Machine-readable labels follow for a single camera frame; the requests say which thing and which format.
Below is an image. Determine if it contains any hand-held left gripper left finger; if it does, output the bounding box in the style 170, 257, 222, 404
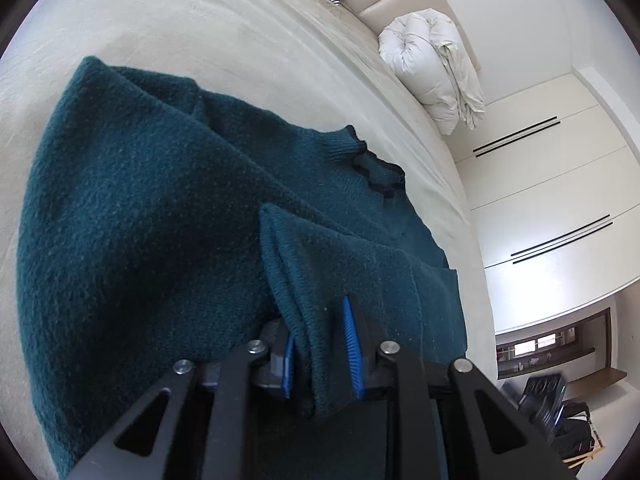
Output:
65, 317, 297, 480

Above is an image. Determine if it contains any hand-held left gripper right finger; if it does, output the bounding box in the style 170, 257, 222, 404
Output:
341, 295, 576, 480

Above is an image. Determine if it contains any teal knit sweater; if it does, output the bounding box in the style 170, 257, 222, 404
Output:
15, 56, 468, 480

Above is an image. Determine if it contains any black bag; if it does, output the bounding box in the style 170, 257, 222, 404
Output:
547, 400, 597, 462

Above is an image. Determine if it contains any wooden framed window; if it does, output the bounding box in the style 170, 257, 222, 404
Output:
495, 309, 613, 380

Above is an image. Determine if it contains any wooden shelf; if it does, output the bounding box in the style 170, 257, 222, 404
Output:
565, 367, 628, 396

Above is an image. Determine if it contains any white wardrobe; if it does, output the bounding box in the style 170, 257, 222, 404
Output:
445, 0, 640, 333

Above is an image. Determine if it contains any white folded duvet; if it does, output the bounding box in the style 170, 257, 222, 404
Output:
378, 8, 486, 136

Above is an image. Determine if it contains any bed with beige sheet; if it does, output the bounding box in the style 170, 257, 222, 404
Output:
0, 0, 498, 480

